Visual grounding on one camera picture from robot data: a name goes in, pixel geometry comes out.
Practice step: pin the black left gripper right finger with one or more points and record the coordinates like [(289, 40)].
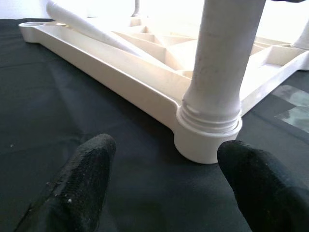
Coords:
[(270, 193)]

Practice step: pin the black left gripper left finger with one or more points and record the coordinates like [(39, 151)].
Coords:
[(74, 188)]

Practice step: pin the white plastic table top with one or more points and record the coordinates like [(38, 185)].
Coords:
[(108, 65)]

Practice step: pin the black tablecloth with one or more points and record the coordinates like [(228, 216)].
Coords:
[(48, 108)]

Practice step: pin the clear adhesive tape strip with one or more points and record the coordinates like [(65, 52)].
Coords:
[(294, 101)]

